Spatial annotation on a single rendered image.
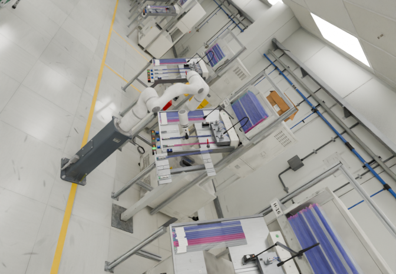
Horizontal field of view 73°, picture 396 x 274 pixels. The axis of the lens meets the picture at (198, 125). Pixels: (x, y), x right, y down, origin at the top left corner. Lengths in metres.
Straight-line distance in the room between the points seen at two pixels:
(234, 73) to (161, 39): 3.42
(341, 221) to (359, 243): 0.16
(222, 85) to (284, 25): 2.40
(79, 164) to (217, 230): 1.31
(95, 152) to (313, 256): 1.80
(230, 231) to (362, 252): 0.82
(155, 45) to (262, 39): 2.66
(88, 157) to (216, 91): 2.16
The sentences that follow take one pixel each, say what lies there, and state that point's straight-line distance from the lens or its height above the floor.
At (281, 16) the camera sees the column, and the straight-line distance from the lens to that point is 5.82.
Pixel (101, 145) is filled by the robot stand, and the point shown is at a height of 0.49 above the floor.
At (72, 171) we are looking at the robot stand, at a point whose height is 0.10.
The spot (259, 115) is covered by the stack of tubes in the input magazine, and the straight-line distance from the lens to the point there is 2.66.
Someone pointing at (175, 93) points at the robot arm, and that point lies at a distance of 2.21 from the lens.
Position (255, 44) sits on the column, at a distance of 5.81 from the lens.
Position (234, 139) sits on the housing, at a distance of 2.65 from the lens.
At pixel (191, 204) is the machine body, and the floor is 0.36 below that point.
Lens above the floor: 1.87
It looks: 17 degrees down
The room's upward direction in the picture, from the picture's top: 51 degrees clockwise
